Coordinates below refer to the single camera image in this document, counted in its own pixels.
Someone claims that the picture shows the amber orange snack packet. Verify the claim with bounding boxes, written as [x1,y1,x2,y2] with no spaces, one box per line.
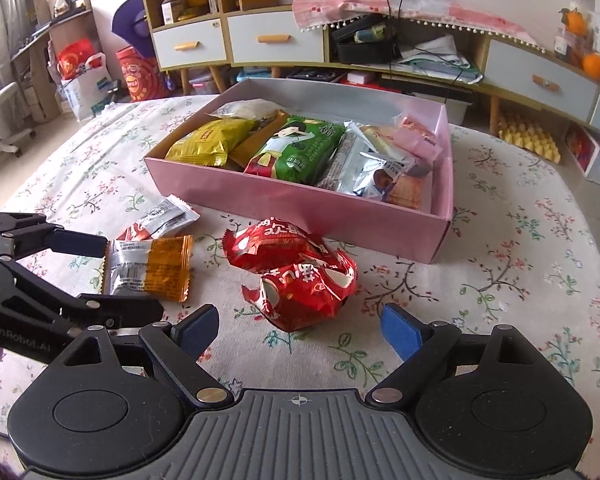
[102,235,194,304]

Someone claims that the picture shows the orange white snack packet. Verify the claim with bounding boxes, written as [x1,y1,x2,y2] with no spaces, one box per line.
[117,195,200,242]

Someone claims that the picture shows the red candy packet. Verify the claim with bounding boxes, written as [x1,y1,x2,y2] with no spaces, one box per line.
[242,250,358,333]
[222,217,335,274]

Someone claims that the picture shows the yellow snack bag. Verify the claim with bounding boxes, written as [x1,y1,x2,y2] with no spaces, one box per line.
[164,118,259,167]

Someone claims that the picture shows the silver foil snack packet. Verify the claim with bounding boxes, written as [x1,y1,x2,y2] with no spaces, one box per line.
[335,138,419,200]

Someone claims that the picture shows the gold snack bar packet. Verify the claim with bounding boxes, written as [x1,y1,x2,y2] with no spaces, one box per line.
[228,110,288,169]

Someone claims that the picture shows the pink snack packet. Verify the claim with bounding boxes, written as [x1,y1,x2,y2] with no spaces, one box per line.
[392,113,442,164]

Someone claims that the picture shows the green cartoon snack bag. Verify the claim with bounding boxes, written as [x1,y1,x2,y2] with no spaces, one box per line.
[244,115,346,185]

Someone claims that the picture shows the pink cardboard box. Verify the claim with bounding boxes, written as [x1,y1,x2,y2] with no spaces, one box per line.
[145,79,454,263]

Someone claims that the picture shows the floral tablecloth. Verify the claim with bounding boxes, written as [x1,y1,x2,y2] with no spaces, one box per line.
[0,96,600,479]

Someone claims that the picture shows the white shopping bag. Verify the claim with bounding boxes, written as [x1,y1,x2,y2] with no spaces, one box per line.
[56,38,114,122]

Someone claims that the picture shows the red paper bag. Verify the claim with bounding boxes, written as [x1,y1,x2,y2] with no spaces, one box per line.
[116,46,169,102]

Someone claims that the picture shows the white rice cake packet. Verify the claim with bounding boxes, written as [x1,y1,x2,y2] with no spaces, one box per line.
[211,99,282,122]

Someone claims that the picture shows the yellow egg tray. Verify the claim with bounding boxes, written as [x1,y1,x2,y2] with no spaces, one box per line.
[496,114,562,164]

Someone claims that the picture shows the wooden cabinet with drawers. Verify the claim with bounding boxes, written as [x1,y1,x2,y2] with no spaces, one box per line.
[142,0,600,133]

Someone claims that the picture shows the white patterned box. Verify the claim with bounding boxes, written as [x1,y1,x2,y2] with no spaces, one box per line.
[565,122,600,185]

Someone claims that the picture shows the black box on shelf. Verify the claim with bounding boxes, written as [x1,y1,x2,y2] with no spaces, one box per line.
[329,14,400,65]

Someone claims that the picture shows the orange fruit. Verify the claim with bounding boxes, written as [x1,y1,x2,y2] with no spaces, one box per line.
[560,8,588,38]
[581,52,600,81]

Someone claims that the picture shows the pink cloth on cabinet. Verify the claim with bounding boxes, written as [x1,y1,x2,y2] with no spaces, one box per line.
[291,0,541,50]

